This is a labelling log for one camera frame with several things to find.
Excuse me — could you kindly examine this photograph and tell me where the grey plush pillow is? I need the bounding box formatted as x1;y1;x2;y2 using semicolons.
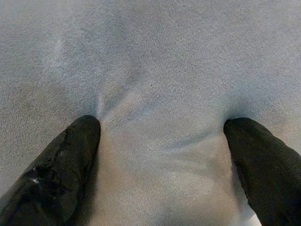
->
0;0;301;226

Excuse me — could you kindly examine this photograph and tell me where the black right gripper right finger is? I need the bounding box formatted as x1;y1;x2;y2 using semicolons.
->
223;117;301;226

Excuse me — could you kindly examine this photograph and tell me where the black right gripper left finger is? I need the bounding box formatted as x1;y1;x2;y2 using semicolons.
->
0;114;102;226

